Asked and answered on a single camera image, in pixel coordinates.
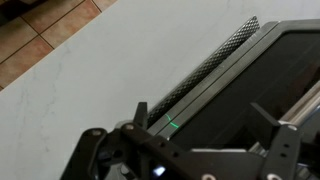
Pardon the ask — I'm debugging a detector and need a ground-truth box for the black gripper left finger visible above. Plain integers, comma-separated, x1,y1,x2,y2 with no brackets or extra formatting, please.
60,101,174,180

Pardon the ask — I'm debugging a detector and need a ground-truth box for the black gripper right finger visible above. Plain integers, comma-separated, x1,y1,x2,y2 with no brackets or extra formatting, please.
249,101,303,180

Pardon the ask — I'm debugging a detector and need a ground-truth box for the silver toaster oven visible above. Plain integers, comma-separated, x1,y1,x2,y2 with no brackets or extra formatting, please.
146,15,320,180

